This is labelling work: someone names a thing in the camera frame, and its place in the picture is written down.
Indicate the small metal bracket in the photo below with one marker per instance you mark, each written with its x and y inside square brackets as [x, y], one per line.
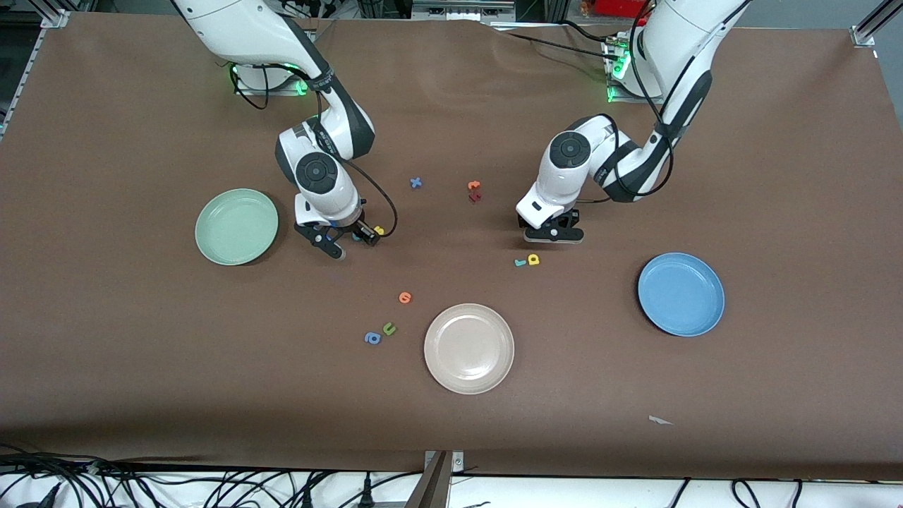
[458, 462]

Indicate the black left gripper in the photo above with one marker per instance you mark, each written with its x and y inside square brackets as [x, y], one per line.
[568, 218]

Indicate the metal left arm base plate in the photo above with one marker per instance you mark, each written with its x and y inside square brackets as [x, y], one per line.
[621, 98]

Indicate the green letter u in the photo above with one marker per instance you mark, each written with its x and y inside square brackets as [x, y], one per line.
[389, 329]

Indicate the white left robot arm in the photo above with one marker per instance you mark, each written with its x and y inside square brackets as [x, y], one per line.
[691, 42]

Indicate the aluminium frame rail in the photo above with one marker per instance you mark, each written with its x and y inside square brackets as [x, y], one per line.
[864, 35]
[53, 17]

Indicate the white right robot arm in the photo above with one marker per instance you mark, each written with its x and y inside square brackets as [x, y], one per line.
[247, 28]

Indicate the grey metal equipment box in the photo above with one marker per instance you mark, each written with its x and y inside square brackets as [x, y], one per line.
[458, 10]

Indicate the blue letter a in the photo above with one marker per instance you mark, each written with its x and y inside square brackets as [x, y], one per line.
[372, 339]

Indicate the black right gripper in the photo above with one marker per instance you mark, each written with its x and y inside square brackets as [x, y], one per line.
[355, 225]

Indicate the white paper scrap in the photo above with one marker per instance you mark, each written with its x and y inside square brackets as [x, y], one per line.
[659, 420]

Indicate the aluminium profile post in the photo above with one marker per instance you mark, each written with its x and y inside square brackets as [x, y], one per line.
[434, 487]

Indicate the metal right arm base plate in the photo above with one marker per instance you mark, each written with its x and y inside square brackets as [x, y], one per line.
[282, 91]

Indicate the beige plate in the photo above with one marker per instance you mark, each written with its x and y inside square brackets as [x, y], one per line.
[469, 348]

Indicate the green plate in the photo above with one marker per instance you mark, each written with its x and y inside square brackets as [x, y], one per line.
[236, 227]

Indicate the red box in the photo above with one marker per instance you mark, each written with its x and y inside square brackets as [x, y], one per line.
[617, 7]

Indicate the brown table cover mat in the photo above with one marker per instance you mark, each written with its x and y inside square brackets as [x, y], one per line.
[451, 423]

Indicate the blue plate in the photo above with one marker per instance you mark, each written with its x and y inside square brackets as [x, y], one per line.
[681, 294]

